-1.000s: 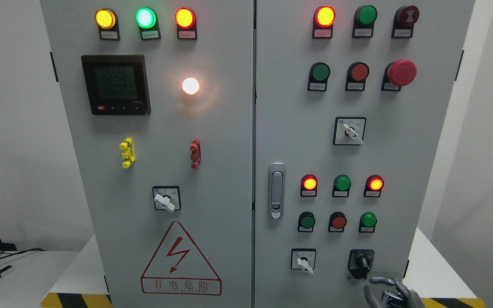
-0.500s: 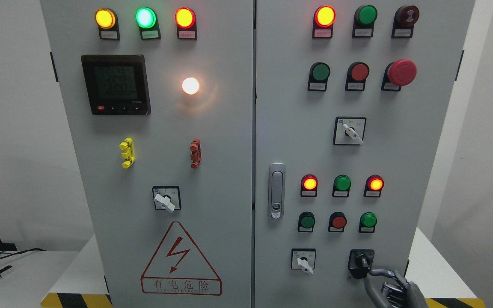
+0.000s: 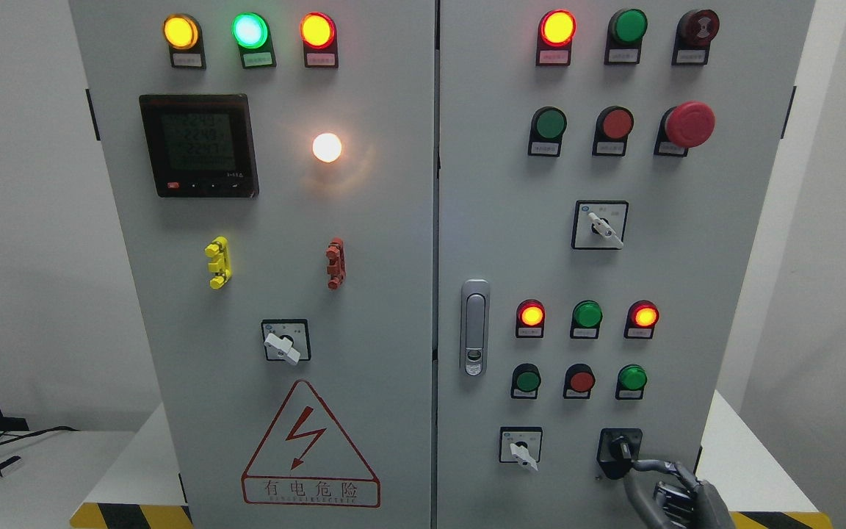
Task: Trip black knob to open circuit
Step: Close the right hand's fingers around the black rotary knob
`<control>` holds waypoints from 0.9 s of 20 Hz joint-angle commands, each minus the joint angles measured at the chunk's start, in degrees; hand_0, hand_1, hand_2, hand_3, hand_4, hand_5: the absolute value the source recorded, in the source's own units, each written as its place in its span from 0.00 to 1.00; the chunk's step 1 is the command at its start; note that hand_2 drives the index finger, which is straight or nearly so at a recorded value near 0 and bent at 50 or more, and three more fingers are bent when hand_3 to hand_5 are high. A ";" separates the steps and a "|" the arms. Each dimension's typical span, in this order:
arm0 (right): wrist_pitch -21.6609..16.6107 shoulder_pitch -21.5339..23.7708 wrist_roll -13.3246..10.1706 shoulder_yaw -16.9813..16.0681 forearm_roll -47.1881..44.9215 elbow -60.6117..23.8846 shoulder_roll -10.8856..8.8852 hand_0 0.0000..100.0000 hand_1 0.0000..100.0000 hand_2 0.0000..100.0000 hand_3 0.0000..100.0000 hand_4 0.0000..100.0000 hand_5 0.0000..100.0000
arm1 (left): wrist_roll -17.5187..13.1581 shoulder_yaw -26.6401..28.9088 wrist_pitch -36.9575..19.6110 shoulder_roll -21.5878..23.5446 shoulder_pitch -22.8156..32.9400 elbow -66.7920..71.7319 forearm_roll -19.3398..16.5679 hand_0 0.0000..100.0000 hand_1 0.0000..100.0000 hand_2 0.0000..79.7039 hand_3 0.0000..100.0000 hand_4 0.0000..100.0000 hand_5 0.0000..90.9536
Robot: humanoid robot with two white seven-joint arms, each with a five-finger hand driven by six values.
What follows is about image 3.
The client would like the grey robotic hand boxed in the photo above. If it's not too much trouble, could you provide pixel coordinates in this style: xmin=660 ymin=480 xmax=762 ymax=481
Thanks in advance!
xmin=622 ymin=459 xmax=736 ymax=528

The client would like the black rotary knob switch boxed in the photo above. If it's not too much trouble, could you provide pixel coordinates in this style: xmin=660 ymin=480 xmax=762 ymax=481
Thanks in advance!
xmin=597 ymin=428 xmax=643 ymax=480

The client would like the green push button lower right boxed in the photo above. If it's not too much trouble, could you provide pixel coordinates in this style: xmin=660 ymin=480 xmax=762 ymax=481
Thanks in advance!
xmin=615 ymin=364 xmax=648 ymax=400

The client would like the green push button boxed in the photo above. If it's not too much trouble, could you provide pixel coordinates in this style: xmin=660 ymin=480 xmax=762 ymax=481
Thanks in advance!
xmin=615 ymin=364 xmax=648 ymax=400
xmin=527 ymin=105 xmax=567 ymax=157
xmin=510 ymin=364 xmax=543 ymax=400

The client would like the red push button lower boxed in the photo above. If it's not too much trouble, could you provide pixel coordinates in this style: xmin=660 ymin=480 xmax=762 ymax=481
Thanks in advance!
xmin=562 ymin=364 xmax=596 ymax=400

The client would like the red push button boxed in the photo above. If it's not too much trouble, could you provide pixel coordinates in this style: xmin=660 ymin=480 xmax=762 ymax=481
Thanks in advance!
xmin=562 ymin=364 xmax=596 ymax=400
xmin=592 ymin=105 xmax=635 ymax=156

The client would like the red lit indicator middle right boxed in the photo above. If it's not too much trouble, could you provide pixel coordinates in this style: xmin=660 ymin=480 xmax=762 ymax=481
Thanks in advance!
xmin=624 ymin=299 xmax=660 ymax=339

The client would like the red lit indicator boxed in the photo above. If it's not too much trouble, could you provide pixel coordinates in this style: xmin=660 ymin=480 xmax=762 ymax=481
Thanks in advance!
xmin=536 ymin=9 xmax=577 ymax=67
xmin=515 ymin=299 xmax=545 ymax=338
xmin=624 ymin=299 xmax=660 ymax=339

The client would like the green push button lower left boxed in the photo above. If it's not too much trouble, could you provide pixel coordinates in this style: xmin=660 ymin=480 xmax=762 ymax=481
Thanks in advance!
xmin=510 ymin=364 xmax=543 ymax=400

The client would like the green indicator light middle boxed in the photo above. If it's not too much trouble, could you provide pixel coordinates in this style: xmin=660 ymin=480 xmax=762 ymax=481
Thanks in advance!
xmin=570 ymin=299 xmax=604 ymax=339

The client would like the red lit indicator middle left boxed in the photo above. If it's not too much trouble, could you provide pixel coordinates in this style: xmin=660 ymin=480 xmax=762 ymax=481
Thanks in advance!
xmin=515 ymin=299 xmax=545 ymax=338

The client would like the grey right cabinet door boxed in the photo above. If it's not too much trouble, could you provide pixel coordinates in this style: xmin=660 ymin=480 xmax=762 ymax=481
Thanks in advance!
xmin=435 ymin=1 xmax=814 ymax=528

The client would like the grey cabinet door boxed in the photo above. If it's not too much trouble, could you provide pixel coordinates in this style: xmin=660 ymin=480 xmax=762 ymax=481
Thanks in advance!
xmin=70 ymin=1 xmax=437 ymax=528
xmin=435 ymin=1 xmax=814 ymax=528

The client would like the red emergency stop mushroom button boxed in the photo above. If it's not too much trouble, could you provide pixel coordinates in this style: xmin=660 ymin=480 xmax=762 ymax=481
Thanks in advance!
xmin=654 ymin=101 xmax=716 ymax=157

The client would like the red electrical hazard warning sticker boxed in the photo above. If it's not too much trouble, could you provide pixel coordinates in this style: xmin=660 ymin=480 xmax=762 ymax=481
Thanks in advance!
xmin=242 ymin=379 xmax=380 ymax=508

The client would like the red push button upper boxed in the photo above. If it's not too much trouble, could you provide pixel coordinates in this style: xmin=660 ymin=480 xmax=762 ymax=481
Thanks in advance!
xmin=592 ymin=105 xmax=635 ymax=156

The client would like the green push button upper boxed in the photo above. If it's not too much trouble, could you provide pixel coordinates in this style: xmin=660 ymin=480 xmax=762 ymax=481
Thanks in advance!
xmin=527 ymin=105 xmax=567 ymax=157

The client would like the red terminal connector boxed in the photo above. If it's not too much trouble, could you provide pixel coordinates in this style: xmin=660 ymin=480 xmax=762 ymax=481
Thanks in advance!
xmin=325 ymin=237 xmax=346 ymax=290

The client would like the green indicator light top right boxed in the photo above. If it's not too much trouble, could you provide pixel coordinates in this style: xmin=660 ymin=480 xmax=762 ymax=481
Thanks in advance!
xmin=604 ymin=9 xmax=648 ymax=65

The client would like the dark red buzzer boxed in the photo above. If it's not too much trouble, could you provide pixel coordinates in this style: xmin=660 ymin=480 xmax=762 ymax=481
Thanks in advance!
xmin=671 ymin=9 xmax=720 ymax=66

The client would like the red lit indicator top right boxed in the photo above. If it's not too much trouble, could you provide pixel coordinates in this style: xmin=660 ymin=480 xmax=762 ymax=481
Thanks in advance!
xmin=536 ymin=9 xmax=577 ymax=67

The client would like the white glowing indicator lamp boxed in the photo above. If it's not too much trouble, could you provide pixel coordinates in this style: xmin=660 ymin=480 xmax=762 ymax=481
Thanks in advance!
xmin=311 ymin=132 xmax=343 ymax=163

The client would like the yellow terminal connector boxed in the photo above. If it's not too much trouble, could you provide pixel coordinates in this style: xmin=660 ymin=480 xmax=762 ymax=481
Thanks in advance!
xmin=204 ymin=237 xmax=232 ymax=290

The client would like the grey left cabinet door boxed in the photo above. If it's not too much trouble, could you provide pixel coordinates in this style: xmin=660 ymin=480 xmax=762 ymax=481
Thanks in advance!
xmin=70 ymin=1 xmax=437 ymax=528

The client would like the orange-red indicator light left door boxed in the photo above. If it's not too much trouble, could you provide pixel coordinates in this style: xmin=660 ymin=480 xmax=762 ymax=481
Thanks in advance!
xmin=300 ymin=11 xmax=339 ymax=69

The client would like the black digital power meter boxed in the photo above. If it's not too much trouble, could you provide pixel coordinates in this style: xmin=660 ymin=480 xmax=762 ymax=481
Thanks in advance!
xmin=139 ymin=93 xmax=259 ymax=198

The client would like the green lit indicator light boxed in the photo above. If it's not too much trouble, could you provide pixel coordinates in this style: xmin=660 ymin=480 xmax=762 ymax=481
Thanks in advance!
xmin=231 ymin=11 xmax=276 ymax=69

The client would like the small white black gadget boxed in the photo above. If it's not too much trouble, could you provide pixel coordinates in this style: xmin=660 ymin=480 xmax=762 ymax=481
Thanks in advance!
xmin=0 ymin=456 xmax=24 ymax=478

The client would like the yellow indicator light top left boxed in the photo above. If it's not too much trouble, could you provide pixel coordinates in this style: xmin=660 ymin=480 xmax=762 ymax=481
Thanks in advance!
xmin=162 ymin=13 xmax=207 ymax=70

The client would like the white selector switch lower right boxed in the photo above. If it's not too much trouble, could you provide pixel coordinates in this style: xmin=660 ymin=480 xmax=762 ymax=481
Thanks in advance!
xmin=498 ymin=426 xmax=543 ymax=472

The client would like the white selector switch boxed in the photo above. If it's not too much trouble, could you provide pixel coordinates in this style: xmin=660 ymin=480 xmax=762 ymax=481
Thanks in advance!
xmin=498 ymin=426 xmax=543 ymax=472
xmin=571 ymin=200 xmax=629 ymax=250

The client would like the white selector switch upper right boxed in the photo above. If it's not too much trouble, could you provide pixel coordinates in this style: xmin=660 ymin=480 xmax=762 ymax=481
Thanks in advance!
xmin=571 ymin=200 xmax=629 ymax=250

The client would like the silver door latch handle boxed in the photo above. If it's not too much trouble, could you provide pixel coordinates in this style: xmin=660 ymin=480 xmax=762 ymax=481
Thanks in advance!
xmin=460 ymin=278 xmax=490 ymax=376

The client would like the white selector switch left door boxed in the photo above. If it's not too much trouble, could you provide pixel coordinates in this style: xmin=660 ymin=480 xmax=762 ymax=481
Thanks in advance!
xmin=261 ymin=319 xmax=311 ymax=365

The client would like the black cable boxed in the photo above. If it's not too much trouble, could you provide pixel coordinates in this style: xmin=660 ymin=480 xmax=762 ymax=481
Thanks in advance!
xmin=0 ymin=425 xmax=80 ymax=463

